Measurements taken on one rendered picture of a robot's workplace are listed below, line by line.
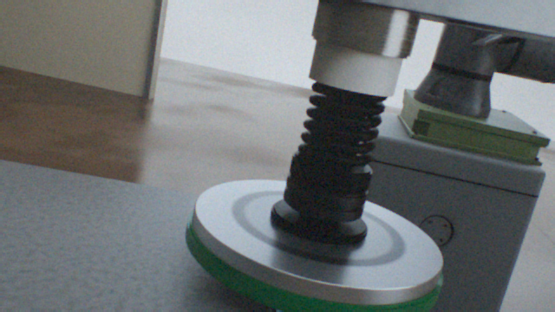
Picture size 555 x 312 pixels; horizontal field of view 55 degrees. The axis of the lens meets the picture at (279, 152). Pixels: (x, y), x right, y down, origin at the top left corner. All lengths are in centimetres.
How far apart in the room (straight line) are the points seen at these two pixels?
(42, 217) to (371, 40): 34
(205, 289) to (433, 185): 88
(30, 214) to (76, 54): 528
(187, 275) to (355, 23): 24
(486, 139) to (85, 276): 103
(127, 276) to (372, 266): 19
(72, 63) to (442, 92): 484
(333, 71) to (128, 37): 520
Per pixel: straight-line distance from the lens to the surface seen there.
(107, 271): 46
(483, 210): 130
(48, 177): 64
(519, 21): 43
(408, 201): 127
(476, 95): 136
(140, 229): 53
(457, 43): 135
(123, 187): 63
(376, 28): 40
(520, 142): 134
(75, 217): 55
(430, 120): 128
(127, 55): 559
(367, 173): 44
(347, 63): 40
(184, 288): 44
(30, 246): 49
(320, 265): 39
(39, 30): 597
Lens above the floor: 106
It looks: 14 degrees down
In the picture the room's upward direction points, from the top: 12 degrees clockwise
